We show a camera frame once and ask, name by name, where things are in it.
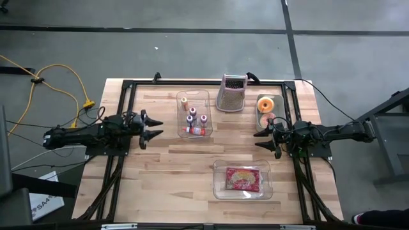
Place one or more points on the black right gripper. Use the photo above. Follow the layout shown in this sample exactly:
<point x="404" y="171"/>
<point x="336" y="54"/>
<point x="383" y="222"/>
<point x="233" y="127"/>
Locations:
<point x="281" y="137"/>

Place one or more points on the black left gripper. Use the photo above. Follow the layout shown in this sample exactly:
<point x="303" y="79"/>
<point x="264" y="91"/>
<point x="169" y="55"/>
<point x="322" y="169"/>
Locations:
<point x="139" y="126"/>

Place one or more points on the orange sprinkled donut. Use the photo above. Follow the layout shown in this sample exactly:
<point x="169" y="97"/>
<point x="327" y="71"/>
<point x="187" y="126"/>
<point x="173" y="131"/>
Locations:
<point x="264" y="119"/>

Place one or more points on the green iced donut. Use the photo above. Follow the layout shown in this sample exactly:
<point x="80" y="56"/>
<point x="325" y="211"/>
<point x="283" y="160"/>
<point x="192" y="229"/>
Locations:
<point x="270" y="101"/>

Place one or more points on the orange paint bottle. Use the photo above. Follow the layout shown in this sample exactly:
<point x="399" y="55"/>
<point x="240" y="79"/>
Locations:
<point x="184" y="104"/>

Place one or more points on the red paint bottle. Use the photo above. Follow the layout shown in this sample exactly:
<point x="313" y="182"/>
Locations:
<point x="195" y="131"/>

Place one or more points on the red snack packet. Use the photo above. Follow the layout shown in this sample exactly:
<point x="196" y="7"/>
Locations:
<point x="243" y="180"/>

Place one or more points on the pink cap paint bottle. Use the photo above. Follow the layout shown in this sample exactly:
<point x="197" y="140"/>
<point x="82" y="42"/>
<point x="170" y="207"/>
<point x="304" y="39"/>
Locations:
<point x="204" y="120"/>

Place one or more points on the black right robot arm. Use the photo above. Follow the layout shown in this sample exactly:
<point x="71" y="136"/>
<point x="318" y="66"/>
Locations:
<point x="335" y="131"/>

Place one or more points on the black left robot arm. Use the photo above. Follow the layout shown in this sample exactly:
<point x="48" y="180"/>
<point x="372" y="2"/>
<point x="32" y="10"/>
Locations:
<point x="83" y="135"/>

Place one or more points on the grey plastic bin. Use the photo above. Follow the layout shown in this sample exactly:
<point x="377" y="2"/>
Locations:
<point x="280" y="105"/>

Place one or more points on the wide clear plastic bin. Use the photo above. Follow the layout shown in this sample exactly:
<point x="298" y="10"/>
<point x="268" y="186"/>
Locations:
<point x="266" y="188"/>

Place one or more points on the narrow clear plastic bin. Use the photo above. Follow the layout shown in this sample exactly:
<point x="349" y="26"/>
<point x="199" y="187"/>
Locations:
<point x="201" y="99"/>

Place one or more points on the black metal stand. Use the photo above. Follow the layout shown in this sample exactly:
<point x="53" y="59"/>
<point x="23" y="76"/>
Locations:
<point x="377" y="109"/>

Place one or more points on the person's shoe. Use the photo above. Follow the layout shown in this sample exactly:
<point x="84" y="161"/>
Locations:
<point x="357" y="218"/>

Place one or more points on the black bar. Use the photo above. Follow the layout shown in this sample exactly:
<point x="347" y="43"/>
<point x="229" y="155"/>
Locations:
<point x="44" y="187"/>

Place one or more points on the white printed box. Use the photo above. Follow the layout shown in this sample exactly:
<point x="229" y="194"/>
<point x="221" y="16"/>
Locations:
<point x="48" y="207"/>

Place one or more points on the person's leg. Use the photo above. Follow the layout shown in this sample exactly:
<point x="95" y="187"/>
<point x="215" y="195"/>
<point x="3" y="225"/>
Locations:
<point x="383" y="218"/>

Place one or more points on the black floor strip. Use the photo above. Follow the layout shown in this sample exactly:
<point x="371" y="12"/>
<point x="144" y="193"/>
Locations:
<point x="16" y="70"/>

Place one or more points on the grey flat panel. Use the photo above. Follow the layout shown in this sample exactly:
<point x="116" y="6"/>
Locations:
<point x="4" y="153"/>

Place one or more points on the grey block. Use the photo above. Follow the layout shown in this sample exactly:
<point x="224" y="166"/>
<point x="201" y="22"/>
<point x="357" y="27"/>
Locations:
<point x="14" y="209"/>

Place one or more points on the black frame clamp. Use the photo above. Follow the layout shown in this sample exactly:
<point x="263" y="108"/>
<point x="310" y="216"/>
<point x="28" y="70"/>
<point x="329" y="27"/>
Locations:
<point x="254" y="77"/>
<point x="156" y="77"/>

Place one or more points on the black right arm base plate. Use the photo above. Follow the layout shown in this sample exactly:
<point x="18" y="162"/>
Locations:
<point x="319" y="152"/>

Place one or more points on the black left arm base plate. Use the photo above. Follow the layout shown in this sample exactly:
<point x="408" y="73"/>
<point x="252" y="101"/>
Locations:
<point x="102" y="151"/>

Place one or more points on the silver bracket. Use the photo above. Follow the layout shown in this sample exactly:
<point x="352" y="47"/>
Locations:
<point x="297" y="227"/>
<point x="119" y="226"/>

